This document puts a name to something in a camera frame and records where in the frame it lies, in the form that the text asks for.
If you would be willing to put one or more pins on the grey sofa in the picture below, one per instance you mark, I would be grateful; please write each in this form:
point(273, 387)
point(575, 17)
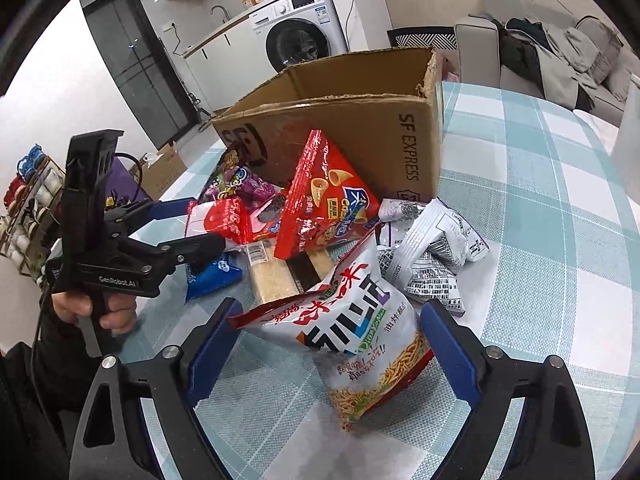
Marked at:
point(475, 45)

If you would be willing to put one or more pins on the white washing machine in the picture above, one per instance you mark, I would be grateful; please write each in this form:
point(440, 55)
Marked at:
point(310, 10)

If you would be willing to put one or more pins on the white bin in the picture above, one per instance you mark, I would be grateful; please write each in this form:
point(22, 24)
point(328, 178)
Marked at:
point(627, 125)

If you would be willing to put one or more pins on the white red noodle snack bag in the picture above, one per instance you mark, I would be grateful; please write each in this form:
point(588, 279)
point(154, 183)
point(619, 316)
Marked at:
point(360, 325)

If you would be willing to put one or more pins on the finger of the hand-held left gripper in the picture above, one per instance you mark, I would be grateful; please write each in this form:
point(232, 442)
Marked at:
point(195, 247)
point(172, 208)

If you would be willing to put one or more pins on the red white snack packet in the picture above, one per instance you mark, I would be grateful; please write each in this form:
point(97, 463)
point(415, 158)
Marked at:
point(220, 220)

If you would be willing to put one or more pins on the blue snack packet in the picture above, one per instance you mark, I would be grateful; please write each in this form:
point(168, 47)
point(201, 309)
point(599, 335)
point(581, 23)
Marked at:
point(212, 275)

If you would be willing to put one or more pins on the dark clothing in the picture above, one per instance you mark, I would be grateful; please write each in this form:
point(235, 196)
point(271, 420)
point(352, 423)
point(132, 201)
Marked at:
point(520, 50)

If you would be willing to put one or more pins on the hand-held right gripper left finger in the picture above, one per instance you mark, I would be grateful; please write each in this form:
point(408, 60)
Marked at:
point(210, 355)

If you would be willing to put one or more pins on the black folded stand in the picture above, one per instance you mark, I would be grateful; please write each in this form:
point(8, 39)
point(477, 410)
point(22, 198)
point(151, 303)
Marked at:
point(202, 110)

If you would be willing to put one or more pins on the teal checked tablecloth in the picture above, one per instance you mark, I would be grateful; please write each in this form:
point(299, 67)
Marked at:
point(525, 260)

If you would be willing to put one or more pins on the small cardboard box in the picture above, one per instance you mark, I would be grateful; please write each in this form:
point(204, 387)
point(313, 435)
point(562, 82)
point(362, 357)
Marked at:
point(165, 172)

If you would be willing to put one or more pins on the brown cardboard box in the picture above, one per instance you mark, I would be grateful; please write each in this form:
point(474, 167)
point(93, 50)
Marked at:
point(350, 125)

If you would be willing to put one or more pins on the metal faucet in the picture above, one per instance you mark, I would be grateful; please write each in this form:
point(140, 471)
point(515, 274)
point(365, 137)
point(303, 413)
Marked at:
point(219, 11)

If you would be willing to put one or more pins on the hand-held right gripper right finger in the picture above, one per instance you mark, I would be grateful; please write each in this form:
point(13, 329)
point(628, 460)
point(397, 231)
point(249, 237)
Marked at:
point(450, 350)

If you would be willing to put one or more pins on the purple snack bag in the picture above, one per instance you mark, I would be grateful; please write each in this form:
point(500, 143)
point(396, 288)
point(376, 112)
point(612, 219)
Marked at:
point(240, 185)

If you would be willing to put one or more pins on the grey jacket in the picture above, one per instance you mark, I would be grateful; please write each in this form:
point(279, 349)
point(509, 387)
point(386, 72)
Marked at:
point(570, 60)

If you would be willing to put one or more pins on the shoe rack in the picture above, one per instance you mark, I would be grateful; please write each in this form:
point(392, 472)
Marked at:
point(30, 210)

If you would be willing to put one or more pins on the clear cracker packet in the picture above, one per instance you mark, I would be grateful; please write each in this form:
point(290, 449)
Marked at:
point(272, 275)

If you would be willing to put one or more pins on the person's left hand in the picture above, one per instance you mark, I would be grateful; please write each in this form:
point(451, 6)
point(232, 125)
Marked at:
point(120, 316)

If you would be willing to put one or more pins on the grey cushion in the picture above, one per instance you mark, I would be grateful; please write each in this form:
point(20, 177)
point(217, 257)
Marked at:
point(602, 40)

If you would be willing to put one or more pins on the white kitchen counter cabinet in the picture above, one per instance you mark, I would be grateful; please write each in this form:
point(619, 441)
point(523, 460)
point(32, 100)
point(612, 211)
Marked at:
point(220, 65)

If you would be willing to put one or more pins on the person's left forearm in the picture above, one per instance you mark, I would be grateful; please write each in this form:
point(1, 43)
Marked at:
point(30, 385)

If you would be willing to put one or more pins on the black glass door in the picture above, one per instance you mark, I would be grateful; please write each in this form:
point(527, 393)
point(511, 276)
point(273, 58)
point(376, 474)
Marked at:
point(135, 70)

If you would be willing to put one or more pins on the red cone snack bag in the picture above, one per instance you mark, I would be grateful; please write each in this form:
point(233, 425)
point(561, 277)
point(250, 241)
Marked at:
point(325, 195)

